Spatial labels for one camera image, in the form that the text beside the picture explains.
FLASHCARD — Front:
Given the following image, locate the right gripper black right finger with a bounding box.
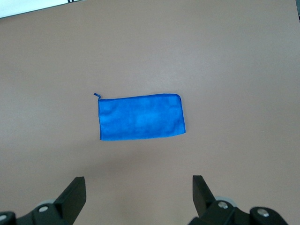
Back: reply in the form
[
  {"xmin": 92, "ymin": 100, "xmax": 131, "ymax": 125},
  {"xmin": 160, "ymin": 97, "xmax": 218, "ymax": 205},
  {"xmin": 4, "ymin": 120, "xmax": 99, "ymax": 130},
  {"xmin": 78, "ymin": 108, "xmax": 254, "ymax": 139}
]
[{"xmin": 188, "ymin": 175, "xmax": 288, "ymax": 225}]

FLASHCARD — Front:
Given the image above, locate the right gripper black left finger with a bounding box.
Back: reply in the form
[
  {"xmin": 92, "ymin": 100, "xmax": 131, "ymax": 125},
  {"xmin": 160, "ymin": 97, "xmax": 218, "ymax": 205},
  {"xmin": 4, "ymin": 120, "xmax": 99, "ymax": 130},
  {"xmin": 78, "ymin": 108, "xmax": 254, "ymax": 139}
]
[{"xmin": 0, "ymin": 176, "xmax": 87, "ymax": 225}]

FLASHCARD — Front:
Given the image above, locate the blue microfiber towel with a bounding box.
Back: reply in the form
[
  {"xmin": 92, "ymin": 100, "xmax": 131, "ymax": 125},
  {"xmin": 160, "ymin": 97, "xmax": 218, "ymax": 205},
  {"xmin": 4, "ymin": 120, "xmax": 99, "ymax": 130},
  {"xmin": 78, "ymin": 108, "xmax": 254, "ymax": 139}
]
[{"xmin": 93, "ymin": 92, "xmax": 188, "ymax": 142}]

